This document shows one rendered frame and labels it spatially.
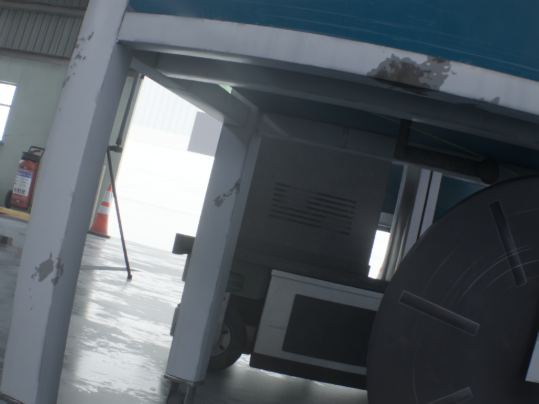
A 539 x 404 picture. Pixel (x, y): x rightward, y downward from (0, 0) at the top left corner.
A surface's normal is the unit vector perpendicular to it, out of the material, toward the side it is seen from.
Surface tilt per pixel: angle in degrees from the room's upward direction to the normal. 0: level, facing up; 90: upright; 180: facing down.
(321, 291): 90
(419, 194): 90
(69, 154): 90
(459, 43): 90
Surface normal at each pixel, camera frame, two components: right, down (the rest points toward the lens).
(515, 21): -0.29, -0.11
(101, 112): 0.93, 0.21
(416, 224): 0.00, -0.05
